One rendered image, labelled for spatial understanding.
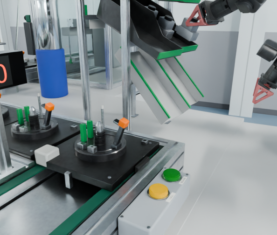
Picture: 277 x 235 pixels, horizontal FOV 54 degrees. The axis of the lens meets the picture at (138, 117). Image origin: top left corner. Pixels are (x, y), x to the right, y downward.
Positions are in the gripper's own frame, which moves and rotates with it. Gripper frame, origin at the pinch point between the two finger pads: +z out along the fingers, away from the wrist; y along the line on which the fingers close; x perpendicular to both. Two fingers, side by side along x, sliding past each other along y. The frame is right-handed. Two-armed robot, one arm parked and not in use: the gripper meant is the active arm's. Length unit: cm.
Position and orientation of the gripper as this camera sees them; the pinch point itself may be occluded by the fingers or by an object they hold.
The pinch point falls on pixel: (191, 23)
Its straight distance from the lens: 100.6
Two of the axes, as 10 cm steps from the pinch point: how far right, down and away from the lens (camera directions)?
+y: -6.6, 2.4, -7.1
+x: 3.1, 9.5, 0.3
